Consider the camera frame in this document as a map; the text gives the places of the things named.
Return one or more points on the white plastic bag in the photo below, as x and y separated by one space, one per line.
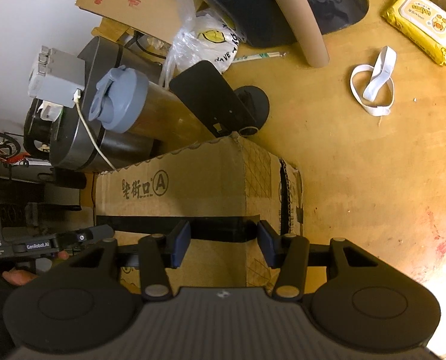
203 36

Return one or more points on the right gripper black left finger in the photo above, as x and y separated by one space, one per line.
94 296

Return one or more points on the grey power strip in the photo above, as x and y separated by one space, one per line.
55 76

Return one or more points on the white elastic band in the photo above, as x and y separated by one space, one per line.
381 75

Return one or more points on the flat cardboard sheet red print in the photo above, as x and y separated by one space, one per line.
156 18

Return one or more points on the wrapped chopsticks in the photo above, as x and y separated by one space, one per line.
248 58

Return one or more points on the clear cup with grey lid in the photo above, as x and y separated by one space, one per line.
126 101

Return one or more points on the black phone stand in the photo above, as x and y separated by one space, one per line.
221 109

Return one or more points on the yellow wet wipes pack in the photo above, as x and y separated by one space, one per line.
423 22

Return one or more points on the person's left hand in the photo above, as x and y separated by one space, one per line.
20 277

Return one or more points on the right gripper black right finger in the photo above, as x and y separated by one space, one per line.
349 294

